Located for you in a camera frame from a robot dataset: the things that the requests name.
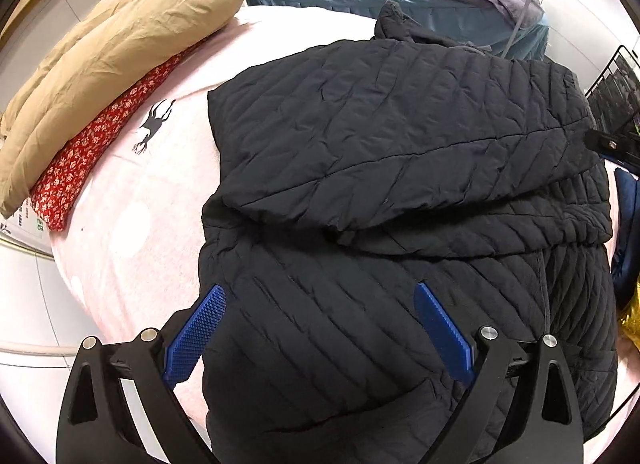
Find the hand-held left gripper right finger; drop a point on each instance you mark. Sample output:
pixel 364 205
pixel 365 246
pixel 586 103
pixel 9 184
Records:
pixel 445 334

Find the navy blue cloth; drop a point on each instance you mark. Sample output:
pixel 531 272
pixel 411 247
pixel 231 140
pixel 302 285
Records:
pixel 627 204

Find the tan pillow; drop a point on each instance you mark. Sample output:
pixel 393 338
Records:
pixel 110 54

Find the red floral pillow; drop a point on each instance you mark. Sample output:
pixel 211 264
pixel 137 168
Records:
pixel 80 159

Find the wall poster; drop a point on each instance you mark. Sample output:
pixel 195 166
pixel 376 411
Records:
pixel 25 224

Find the black quilted jacket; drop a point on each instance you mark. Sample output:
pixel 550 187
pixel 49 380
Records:
pixel 400 144

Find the pink polka dot blanket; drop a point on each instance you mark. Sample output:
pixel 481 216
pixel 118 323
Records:
pixel 165 184

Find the gold crinkled cloth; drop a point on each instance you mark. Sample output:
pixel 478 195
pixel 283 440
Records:
pixel 632 324

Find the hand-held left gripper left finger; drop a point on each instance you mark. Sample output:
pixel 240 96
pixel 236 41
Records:
pixel 195 339

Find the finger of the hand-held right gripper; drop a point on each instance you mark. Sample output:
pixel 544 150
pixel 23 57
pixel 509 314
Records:
pixel 612 145

